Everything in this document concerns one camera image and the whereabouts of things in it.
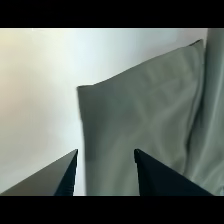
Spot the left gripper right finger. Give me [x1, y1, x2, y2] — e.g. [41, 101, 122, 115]
[133, 148, 213, 197]

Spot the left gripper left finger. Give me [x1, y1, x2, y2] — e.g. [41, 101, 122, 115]
[0, 148, 79, 197]

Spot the grey-green garment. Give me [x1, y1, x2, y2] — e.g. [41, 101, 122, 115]
[76, 28, 224, 197]

